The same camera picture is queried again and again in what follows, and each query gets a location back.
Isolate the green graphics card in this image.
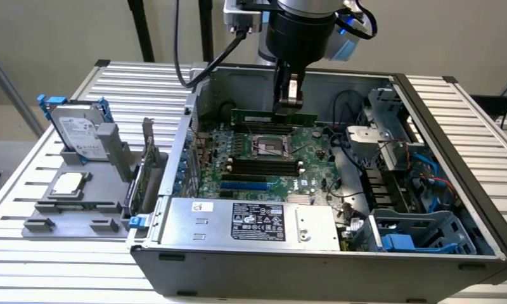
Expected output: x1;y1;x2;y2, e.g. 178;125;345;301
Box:
122;117;162;220

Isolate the silver power supply unit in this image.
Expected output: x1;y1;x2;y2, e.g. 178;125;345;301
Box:
158;197;342;253

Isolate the green motherboard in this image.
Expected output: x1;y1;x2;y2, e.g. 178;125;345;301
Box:
192;122;344;207

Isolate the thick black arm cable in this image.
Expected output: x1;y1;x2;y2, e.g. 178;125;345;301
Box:
172;0;254;89

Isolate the black open PC case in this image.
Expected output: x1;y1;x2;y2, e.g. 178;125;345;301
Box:
125;62;507;297

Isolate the gray parts rack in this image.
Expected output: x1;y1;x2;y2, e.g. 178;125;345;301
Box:
19;122;170;242

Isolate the blue wire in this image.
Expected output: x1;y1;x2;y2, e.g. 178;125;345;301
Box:
407;151;457;219

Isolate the metal disk bay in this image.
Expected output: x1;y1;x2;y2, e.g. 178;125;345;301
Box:
360;87;428;172

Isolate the red wire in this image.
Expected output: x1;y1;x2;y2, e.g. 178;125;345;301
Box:
417;177;459;199

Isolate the blue case latch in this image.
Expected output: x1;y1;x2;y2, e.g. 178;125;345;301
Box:
127;214;148;231

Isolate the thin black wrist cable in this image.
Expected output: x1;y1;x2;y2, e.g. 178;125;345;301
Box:
352;0;380;41

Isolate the silver hard disk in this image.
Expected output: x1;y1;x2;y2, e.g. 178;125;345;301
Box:
49;105;109;160

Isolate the green RAM stick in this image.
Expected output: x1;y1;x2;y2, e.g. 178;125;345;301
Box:
54;202;98;212
229;108;318;127

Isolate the blue expansion slot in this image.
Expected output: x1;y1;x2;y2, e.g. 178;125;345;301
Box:
218;180;268;190

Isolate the CPU socket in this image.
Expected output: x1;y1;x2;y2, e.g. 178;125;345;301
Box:
242;132;293;160

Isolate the black stand pole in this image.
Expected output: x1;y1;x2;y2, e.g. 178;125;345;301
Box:
126;0;156;63
197;0;216;63

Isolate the black wire loop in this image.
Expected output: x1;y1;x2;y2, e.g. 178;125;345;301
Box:
330;89;369;127

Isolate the blue plastic drive cage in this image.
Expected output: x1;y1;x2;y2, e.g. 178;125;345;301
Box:
366;208;479;255

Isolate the silver CPU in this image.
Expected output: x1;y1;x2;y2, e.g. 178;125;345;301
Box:
50;172;89;196

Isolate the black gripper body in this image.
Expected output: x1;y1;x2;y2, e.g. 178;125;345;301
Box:
264;8;337;69

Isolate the blue disk caddy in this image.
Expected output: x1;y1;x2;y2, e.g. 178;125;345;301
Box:
35;95;114;166

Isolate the black RAM slot bank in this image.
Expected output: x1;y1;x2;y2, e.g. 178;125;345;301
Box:
232;122;296;136
224;156;304;177

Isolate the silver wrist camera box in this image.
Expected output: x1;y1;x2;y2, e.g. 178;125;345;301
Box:
222;0;264;34

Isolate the gray metal strut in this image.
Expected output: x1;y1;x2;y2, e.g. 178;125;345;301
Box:
0;40;43;137

